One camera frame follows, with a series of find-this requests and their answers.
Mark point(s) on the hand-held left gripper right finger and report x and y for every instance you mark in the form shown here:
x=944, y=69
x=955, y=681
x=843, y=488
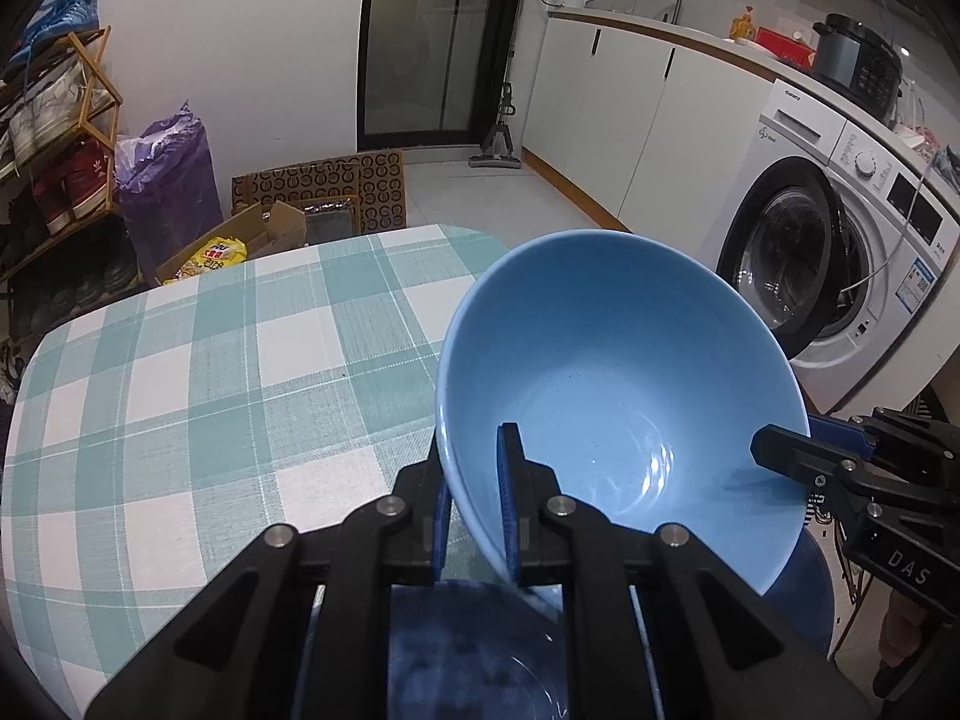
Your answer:
x=512, y=502

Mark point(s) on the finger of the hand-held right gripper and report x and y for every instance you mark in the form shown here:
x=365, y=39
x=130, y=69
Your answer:
x=832, y=429
x=787, y=454

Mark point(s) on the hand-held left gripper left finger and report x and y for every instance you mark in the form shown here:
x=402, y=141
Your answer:
x=442, y=532

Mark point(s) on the dark blue bowl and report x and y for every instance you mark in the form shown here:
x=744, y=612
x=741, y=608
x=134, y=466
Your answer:
x=465, y=660

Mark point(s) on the light blue bowl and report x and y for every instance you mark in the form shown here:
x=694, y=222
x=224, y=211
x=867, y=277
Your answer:
x=600, y=360

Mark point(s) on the person's right hand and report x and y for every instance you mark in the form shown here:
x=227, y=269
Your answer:
x=906, y=634

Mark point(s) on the black white striped rug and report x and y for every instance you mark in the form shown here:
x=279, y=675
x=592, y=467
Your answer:
x=817, y=514

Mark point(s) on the white washing machine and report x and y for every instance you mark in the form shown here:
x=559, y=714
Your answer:
x=847, y=187

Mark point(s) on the teal checked tablecloth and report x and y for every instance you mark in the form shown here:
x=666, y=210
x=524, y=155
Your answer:
x=225, y=405

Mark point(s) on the clutter of small items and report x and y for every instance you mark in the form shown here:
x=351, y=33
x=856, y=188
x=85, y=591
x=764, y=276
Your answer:
x=934, y=135

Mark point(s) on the foil lined box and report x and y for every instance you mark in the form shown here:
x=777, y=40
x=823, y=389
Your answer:
x=330, y=223

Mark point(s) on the patterned door mat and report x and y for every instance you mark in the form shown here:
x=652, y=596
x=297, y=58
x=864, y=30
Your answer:
x=375, y=187

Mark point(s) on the open cardboard box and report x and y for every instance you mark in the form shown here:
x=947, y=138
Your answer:
x=277, y=229

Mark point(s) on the yellow snack packet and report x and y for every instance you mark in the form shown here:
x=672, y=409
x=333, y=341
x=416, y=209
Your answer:
x=210, y=255

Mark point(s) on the grey floor vacuum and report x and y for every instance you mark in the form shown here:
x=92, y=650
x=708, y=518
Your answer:
x=501, y=139

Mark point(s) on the black pressure cooker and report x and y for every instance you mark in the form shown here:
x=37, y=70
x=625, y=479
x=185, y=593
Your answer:
x=855, y=64

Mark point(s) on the white kitchen cabinet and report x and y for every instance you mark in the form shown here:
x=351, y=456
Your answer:
x=637, y=112

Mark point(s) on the red box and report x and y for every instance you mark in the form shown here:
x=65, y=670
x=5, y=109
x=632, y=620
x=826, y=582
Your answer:
x=784, y=45

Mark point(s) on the yellow bottle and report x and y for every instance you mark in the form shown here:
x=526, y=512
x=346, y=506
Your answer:
x=742, y=28

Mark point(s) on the purple plastic bag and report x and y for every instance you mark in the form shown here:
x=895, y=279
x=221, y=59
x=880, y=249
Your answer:
x=169, y=195

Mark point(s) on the row of dark shoes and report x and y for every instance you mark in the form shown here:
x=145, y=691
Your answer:
x=67, y=292

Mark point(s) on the chrome kitchen faucet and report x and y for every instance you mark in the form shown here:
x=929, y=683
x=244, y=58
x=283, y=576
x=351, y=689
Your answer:
x=677, y=0

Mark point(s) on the pile of scattered shoes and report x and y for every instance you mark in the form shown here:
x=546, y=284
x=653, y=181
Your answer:
x=9, y=367

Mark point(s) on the black framed glass door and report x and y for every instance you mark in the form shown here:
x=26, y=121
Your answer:
x=427, y=45

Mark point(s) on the red sneaker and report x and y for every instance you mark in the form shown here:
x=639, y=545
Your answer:
x=88, y=176
x=52, y=199

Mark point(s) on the wooden shoe rack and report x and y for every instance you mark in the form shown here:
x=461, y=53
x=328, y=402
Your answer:
x=97, y=101

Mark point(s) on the row of white sneakers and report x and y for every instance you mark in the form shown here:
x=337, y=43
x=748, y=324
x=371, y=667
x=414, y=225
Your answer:
x=52, y=112

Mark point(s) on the blue sneaker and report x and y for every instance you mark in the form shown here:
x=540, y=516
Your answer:
x=64, y=11

